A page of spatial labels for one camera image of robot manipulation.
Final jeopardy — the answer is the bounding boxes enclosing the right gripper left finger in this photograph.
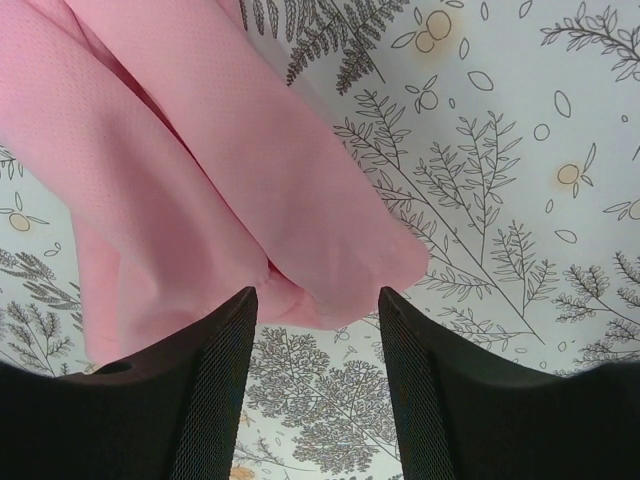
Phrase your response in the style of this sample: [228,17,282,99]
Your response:
[1,287,258,480]

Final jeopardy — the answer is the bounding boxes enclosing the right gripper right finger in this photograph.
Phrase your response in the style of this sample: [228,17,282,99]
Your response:
[378,288,639,480]

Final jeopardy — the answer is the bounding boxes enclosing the light pink t shirt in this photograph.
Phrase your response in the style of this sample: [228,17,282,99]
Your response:
[1,1,428,364]

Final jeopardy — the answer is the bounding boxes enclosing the floral patterned table mat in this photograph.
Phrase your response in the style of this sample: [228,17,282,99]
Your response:
[1,1,639,479]

